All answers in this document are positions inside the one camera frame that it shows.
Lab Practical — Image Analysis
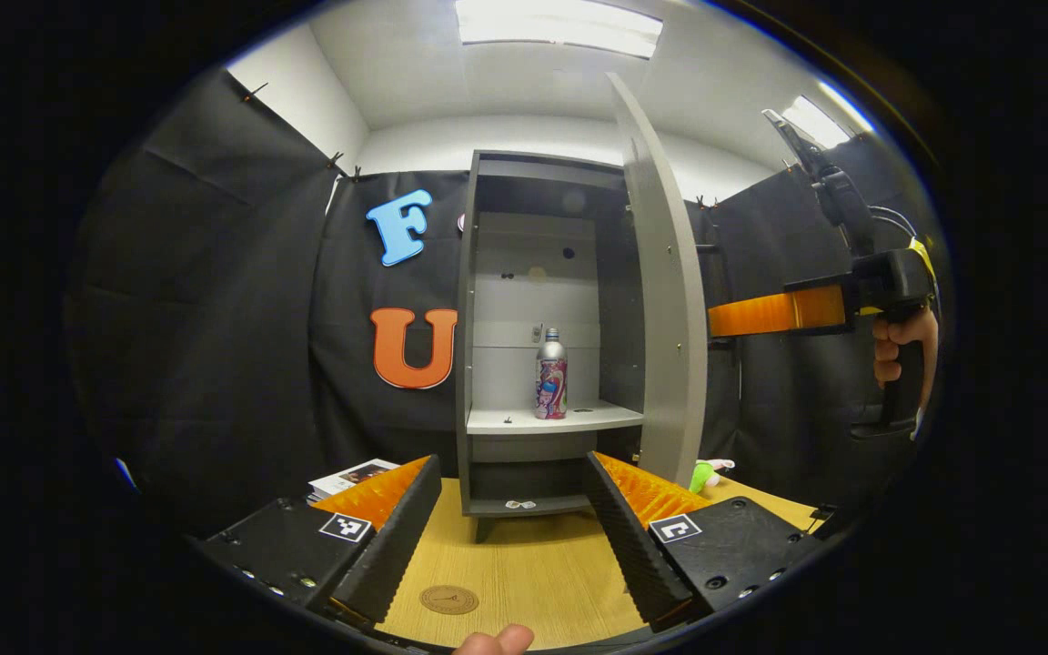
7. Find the long ceiling light panel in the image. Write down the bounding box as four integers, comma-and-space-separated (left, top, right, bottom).
456, 0, 664, 60

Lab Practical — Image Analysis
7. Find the black backdrop cloth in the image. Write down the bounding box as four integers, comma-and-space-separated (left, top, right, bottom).
65, 68, 948, 538

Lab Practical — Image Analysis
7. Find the silver bottle with colourful label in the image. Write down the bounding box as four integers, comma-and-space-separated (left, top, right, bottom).
535, 327, 569, 420

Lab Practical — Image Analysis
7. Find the grey cabinet door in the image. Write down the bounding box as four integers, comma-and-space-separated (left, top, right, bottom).
606, 73, 710, 489

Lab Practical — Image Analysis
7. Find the black cabinet door handle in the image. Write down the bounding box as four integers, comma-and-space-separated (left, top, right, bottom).
693, 242, 731, 350

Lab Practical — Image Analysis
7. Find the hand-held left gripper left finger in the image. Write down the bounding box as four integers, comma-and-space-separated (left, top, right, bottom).
199, 454, 443, 627

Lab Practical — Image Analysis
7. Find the grey cabinet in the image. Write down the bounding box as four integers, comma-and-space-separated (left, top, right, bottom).
454, 150, 648, 544

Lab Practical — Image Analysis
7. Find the grey cable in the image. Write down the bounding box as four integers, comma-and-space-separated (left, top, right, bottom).
868, 206, 922, 241

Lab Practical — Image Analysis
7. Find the white cover book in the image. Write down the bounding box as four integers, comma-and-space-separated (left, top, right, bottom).
307, 458, 400, 499

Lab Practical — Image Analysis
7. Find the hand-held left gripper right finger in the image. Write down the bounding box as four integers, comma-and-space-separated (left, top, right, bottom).
584, 450, 825, 633

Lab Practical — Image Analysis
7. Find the round brown coaster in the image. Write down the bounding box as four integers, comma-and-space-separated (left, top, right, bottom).
419, 585, 480, 616

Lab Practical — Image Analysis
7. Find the small ceiling light panel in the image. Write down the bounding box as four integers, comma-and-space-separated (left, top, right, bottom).
781, 84, 872, 151

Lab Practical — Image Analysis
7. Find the green and pink plush toy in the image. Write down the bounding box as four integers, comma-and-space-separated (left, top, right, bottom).
690, 458, 736, 495

